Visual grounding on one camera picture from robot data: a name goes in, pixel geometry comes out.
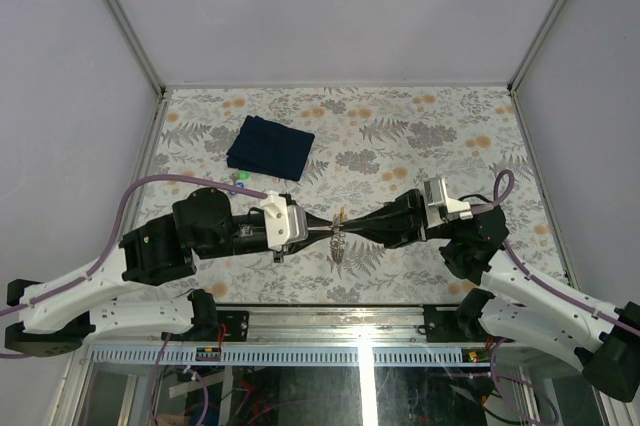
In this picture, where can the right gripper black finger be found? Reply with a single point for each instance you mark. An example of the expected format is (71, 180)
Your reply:
(384, 238)
(376, 219)

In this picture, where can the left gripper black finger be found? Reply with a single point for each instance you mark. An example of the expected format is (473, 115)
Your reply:
(316, 235)
(313, 221)

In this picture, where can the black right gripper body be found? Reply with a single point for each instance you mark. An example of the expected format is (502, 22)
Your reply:
(418, 218)

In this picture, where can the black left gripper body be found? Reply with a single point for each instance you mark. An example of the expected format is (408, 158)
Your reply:
(280, 254)

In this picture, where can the metal keyring with yellow grip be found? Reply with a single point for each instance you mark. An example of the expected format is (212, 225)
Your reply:
(337, 239)

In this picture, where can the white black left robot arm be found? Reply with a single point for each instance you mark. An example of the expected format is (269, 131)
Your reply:
(85, 305)

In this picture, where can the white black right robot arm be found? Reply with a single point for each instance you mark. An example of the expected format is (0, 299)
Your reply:
(510, 299)

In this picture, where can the floral patterned table mat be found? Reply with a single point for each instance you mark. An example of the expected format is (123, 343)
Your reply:
(371, 145)

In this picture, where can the small blue key tag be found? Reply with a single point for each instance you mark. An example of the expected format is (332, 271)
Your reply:
(236, 188)

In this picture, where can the key with green tag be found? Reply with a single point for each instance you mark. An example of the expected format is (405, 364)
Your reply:
(239, 176)

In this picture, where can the dark navy folded cloth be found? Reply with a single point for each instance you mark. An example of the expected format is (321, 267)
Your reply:
(271, 149)

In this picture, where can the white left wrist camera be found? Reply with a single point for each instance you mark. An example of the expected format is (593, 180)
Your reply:
(276, 220)

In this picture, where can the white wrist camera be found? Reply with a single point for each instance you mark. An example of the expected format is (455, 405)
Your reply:
(276, 220)
(440, 207)

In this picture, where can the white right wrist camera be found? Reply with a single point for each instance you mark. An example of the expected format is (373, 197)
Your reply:
(440, 207)

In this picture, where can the aluminium front rail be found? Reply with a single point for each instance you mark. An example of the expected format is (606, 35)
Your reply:
(315, 325)

